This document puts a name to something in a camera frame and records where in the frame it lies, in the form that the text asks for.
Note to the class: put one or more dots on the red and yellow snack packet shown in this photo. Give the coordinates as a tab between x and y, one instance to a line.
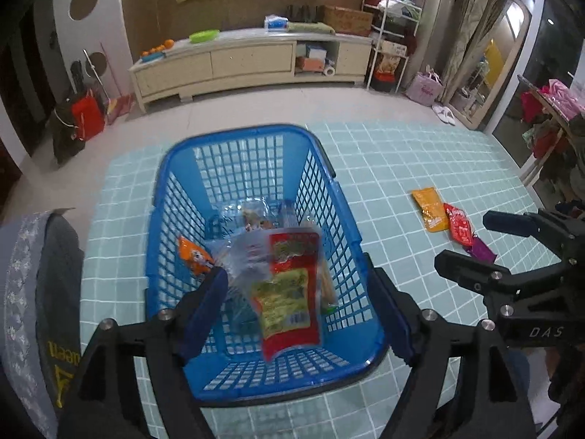
285	302

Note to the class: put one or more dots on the plain orange snack packet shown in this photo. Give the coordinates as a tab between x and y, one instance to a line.
429	210

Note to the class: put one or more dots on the cream low cabinet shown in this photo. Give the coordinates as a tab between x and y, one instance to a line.
251	59

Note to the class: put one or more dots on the orange box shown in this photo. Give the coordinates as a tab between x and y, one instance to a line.
308	64

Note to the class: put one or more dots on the white tape roll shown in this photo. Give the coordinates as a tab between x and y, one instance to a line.
330	71

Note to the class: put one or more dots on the clear bun packet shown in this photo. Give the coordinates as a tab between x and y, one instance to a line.
251	217

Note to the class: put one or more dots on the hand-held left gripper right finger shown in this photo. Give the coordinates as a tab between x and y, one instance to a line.
393	315

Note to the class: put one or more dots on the pile of clothes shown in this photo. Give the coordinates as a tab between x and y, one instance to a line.
548	132

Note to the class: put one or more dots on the green folded cloth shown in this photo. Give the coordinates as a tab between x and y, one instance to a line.
311	27

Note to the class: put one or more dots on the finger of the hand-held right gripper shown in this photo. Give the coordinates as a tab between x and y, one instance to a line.
507	224
461	267

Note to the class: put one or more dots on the blue and white tissue box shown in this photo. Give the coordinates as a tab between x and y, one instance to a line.
276	22

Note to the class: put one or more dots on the red broom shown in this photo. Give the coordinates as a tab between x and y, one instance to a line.
119	107

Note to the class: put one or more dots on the green checked tablecloth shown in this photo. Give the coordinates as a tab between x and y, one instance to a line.
388	169

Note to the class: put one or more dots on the dark grey cloth yellow print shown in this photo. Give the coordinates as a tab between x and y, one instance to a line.
61	283

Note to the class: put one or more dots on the green plate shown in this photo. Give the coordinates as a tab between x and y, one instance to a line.
204	36

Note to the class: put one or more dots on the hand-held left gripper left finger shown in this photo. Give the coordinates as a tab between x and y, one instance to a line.
205	311

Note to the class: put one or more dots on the beige curtain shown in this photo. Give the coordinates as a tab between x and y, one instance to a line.
466	18

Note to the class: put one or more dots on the purple snack packet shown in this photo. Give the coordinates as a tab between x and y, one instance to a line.
482	249

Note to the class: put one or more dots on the white shelf rack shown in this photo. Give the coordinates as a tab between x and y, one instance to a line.
369	73

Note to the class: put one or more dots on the orange snack packet blue print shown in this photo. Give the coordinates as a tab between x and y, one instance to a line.
194	256

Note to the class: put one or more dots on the black bag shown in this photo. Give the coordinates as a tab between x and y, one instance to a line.
64	144

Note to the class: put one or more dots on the cardboard box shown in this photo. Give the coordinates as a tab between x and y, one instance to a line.
347	20

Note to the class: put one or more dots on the pink bag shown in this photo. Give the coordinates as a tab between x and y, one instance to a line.
425	89

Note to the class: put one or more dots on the white slipper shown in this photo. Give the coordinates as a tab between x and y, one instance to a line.
438	112
450	117

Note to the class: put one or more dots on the blue plastic basket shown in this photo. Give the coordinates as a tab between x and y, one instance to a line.
237	131

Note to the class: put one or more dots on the teal tray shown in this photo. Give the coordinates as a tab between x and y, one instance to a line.
153	56

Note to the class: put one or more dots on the standing mirror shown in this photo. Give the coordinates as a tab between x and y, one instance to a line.
493	68

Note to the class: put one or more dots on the cracker packet green ends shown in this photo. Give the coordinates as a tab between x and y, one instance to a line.
327	283

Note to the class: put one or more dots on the grey lace cloth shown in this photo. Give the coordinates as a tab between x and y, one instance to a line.
20	283

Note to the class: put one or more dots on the red printed bag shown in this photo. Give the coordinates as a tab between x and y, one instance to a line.
387	68

